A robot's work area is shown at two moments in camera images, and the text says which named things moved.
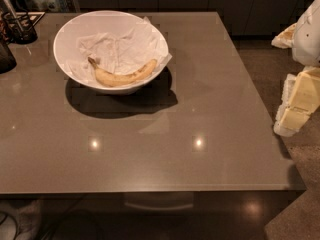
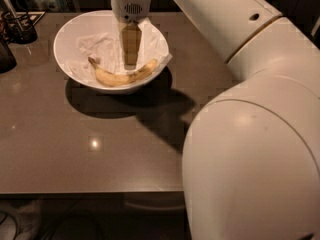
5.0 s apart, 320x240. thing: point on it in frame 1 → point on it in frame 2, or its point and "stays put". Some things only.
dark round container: x=7 y=58 stays put
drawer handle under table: x=182 y=206 stays put
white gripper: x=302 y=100 → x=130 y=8
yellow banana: x=113 y=80 stays put
